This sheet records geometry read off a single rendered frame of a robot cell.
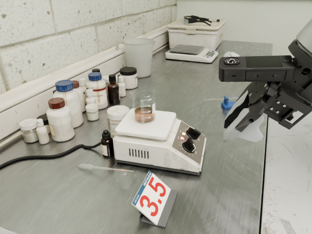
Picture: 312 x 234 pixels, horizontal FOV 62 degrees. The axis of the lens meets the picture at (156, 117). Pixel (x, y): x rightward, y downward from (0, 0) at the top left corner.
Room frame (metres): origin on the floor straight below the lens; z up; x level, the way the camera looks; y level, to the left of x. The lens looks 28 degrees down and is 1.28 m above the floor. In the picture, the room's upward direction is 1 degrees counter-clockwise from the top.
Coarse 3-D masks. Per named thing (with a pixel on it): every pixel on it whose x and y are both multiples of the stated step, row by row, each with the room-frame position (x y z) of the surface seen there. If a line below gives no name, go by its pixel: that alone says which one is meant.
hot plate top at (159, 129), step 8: (128, 112) 0.57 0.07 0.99; (160, 112) 0.57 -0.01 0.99; (168, 112) 0.57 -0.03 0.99; (128, 120) 0.53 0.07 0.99; (160, 120) 0.53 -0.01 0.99; (168, 120) 0.53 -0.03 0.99; (120, 128) 0.50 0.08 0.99; (128, 128) 0.50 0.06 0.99; (136, 128) 0.50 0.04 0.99; (144, 128) 0.50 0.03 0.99; (152, 128) 0.50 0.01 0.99; (160, 128) 0.50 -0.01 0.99; (168, 128) 0.49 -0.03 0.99; (136, 136) 0.47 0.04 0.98; (144, 136) 0.47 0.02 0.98; (152, 136) 0.46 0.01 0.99; (160, 136) 0.46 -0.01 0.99
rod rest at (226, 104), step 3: (225, 96) 0.79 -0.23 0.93; (225, 99) 0.78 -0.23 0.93; (228, 99) 0.77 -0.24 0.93; (222, 102) 0.80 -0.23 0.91; (225, 102) 0.78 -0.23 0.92; (228, 102) 0.80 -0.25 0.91; (231, 102) 0.80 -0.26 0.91; (234, 102) 0.79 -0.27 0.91; (222, 105) 0.78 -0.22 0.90; (225, 105) 0.77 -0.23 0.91; (228, 105) 0.77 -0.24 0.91; (231, 105) 0.77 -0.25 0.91; (225, 108) 0.77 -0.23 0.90; (228, 108) 0.77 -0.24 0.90
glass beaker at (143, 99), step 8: (144, 88) 0.56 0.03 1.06; (136, 96) 0.52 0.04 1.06; (144, 96) 0.51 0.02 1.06; (152, 96) 0.52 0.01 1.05; (136, 104) 0.52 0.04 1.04; (144, 104) 0.51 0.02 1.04; (152, 104) 0.52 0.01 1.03; (136, 112) 0.52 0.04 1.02; (144, 112) 0.51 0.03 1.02; (152, 112) 0.52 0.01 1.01; (136, 120) 0.52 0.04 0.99; (144, 120) 0.51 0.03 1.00; (152, 120) 0.52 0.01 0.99
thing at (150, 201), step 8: (152, 176) 0.40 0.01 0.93; (152, 184) 0.38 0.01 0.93; (160, 184) 0.39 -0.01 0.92; (144, 192) 0.35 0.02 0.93; (152, 192) 0.36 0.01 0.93; (160, 192) 0.37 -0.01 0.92; (144, 200) 0.34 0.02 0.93; (152, 200) 0.35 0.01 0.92; (160, 200) 0.36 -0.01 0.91; (144, 208) 0.32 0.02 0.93; (152, 208) 0.33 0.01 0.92; (152, 216) 0.32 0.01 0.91
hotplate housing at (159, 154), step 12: (180, 120) 0.57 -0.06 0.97; (120, 144) 0.48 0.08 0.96; (132, 144) 0.47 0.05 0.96; (144, 144) 0.47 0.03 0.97; (156, 144) 0.46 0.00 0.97; (168, 144) 0.46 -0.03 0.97; (204, 144) 0.52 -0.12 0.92; (120, 156) 0.48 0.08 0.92; (132, 156) 0.47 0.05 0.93; (144, 156) 0.46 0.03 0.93; (156, 156) 0.46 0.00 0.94; (168, 156) 0.45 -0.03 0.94; (180, 156) 0.44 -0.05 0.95; (156, 168) 0.46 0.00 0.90; (168, 168) 0.45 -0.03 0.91; (180, 168) 0.44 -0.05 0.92; (192, 168) 0.44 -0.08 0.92
